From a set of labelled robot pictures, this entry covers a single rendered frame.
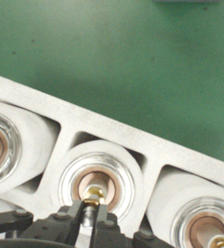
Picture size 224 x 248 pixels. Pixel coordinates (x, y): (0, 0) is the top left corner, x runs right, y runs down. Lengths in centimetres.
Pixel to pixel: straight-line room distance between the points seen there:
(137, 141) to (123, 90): 20
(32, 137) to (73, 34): 32
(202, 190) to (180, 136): 26
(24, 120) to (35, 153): 4
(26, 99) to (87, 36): 24
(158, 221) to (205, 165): 11
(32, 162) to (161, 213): 14
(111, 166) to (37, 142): 8
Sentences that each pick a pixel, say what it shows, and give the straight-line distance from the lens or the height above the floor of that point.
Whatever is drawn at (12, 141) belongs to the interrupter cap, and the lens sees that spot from 27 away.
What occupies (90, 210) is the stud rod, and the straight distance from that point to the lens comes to 18.
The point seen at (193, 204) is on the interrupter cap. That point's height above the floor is 25.
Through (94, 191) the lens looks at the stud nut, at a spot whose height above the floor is 29.
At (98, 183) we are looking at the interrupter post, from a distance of 24.
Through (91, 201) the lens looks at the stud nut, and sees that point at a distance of 18.
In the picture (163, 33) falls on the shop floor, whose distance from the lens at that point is 56.
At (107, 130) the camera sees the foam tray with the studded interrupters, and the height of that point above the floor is 18.
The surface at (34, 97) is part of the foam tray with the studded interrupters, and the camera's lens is 34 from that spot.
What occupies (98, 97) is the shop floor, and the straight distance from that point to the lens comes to 51.
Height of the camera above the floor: 51
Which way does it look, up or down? 87 degrees down
